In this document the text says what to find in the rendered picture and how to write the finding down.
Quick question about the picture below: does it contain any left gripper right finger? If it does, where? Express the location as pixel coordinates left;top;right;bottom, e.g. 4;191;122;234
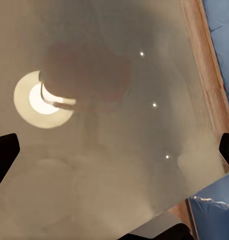
219;133;229;164

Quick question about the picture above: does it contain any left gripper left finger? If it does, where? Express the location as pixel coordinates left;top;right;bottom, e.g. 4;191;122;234
0;133;21;184

